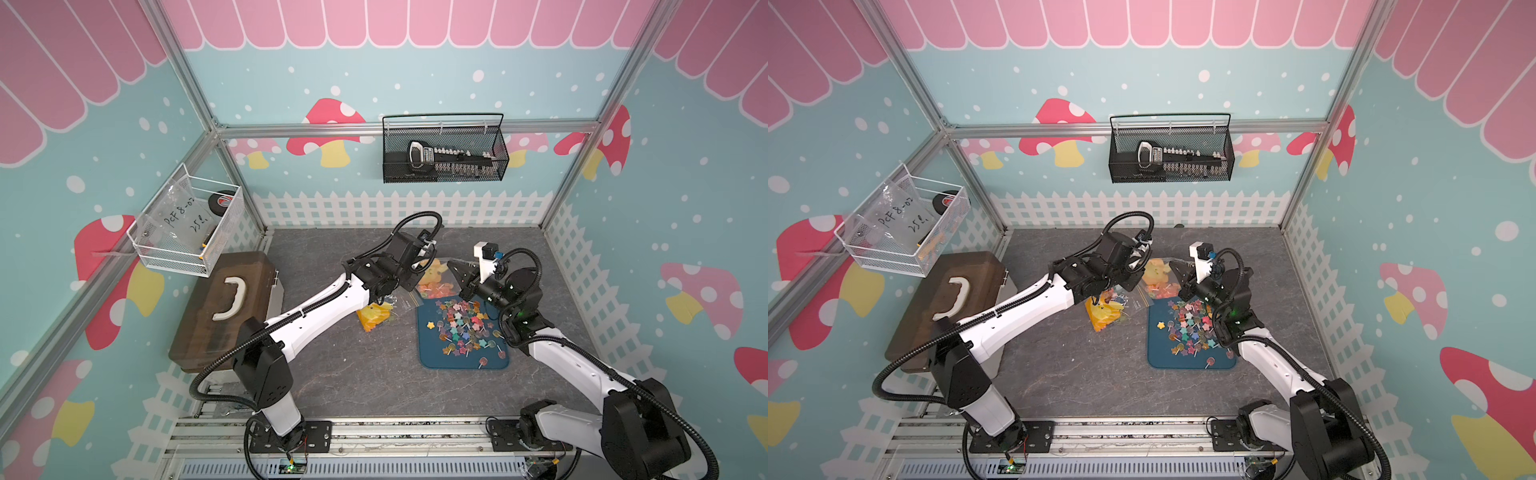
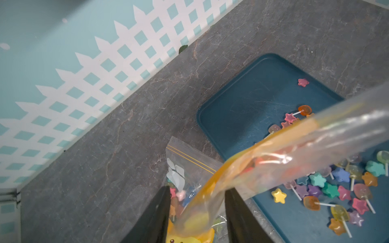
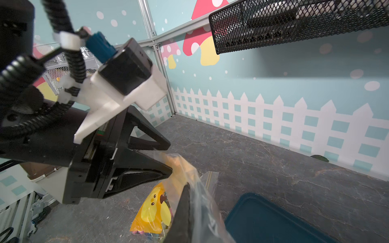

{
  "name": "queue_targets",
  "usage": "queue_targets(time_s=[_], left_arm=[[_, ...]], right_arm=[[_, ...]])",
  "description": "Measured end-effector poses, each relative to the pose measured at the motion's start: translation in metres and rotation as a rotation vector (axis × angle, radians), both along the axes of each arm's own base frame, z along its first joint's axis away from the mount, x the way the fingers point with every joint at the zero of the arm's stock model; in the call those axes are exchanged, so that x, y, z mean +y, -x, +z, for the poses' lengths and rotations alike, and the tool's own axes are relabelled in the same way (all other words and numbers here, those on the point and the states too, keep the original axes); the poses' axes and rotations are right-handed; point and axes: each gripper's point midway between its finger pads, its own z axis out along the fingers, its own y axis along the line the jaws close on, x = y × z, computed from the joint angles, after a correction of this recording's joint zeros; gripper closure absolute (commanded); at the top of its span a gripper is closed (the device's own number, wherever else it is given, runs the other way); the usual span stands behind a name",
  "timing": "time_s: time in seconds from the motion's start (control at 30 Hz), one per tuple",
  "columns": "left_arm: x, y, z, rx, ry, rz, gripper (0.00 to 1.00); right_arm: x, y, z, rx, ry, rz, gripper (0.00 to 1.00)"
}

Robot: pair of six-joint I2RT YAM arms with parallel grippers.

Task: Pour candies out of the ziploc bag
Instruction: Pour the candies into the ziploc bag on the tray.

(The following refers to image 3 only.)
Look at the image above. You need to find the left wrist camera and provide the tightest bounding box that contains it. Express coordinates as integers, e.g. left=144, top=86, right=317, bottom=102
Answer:
left=56, top=31, right=168, bottom=144

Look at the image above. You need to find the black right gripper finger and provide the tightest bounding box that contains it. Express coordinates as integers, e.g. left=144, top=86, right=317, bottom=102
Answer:
left=164, top=183, right=191, bottom=243

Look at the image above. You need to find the white wire basket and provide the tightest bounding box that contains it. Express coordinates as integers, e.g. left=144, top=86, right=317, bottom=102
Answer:
left=42, top=47, right=101, bottom=95

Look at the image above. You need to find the clear ziploc bag with candies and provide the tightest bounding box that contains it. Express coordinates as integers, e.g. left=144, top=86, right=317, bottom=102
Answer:
left=155, top=152, right=235, bottom=243

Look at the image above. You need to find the yellow duck ziploc bag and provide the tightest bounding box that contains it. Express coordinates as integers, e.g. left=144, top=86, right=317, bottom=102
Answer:
left=130, top=182, right=174, bottom=243

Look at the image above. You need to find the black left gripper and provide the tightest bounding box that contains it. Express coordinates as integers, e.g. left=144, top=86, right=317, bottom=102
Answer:
left=1, top=105, right=173, bottom=204

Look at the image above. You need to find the teal plastic tray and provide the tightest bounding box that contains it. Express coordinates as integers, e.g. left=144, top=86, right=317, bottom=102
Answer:
left=225, top=192, right=337, bottom=243

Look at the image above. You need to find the black wire mesh basket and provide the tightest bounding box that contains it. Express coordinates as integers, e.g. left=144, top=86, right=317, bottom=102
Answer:
left=209, top=1, right=389, bottom=54

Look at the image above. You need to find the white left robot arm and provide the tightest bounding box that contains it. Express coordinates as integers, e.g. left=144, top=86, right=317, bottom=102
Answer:
left=1, top=1, right=173, bottom=205

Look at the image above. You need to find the brown toolbox with white handle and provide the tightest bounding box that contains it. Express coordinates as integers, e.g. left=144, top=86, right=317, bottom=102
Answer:
left=20, top=162, right=60, bottom=180

